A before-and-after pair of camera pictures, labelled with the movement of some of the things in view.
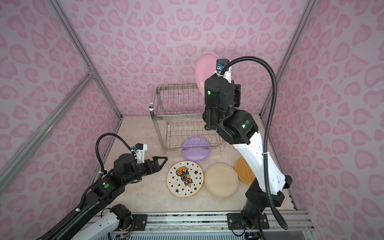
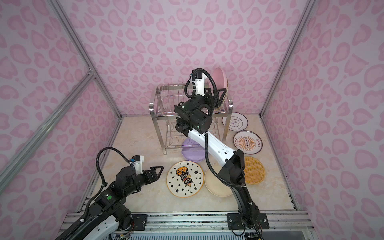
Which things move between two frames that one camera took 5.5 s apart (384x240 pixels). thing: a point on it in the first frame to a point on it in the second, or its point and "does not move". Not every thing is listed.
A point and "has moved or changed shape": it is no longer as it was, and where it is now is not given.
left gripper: [157, 167] to [155, 176]
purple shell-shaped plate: [195, 148] does not move
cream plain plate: [221, 179] does not move
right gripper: [239, 100] to [217, 104]
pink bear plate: [205, 68] has moved or changed shape
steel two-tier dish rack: [177, 110] does not move
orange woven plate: [244, 171] does not move
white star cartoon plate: [185, 179] does not move
